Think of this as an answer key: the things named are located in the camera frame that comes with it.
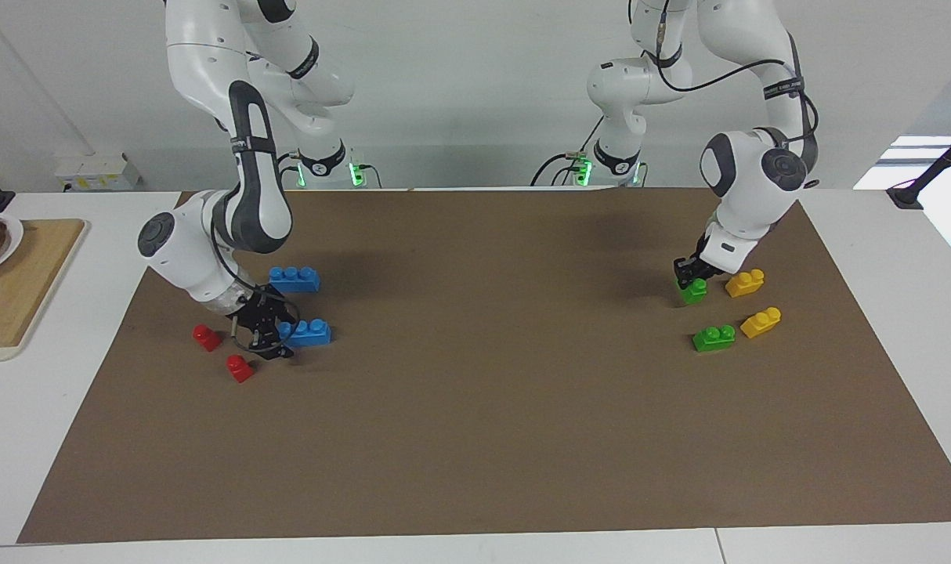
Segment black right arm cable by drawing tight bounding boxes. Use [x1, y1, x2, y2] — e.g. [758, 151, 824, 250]
[209, 219, 282, 353]

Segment white wall socket box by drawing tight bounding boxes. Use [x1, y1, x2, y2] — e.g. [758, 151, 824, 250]
[55, 153, 142, 193]

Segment black right base cable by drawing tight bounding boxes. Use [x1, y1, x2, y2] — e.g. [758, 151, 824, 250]
[268, 153, 300, 190]

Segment black left base cable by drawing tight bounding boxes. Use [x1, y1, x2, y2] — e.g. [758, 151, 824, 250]
[530, 117, 606, 187]

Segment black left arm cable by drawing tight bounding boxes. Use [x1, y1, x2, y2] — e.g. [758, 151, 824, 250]
[654, 0, 821, 189]

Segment brown table mat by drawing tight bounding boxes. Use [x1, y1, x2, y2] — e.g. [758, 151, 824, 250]
[17, 186, 951, 544]

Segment blue three-stud brick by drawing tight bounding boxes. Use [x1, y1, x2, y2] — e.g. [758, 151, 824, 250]
[269, 266, 321, 293]
[281, 320, 332, 349]

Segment yellow two-stud brick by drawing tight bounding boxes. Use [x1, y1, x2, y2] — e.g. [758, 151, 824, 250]
[725, 269, 765, 298]
[740, 306, 782, 339]

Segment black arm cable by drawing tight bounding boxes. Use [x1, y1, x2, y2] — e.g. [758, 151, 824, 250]
[654, 0, 821, 189]
[209, 219, 282, 353]

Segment black clamp stand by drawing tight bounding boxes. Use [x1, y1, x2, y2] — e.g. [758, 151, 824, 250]
[887, 124, 951, 210]

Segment wooden cutting board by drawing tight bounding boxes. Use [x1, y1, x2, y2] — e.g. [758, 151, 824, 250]
[0, 219, 89, 363]

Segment black base cable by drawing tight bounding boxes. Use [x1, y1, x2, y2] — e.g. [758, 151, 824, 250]
[268, 153, 300, 190]
[530, 117, 606, 187]

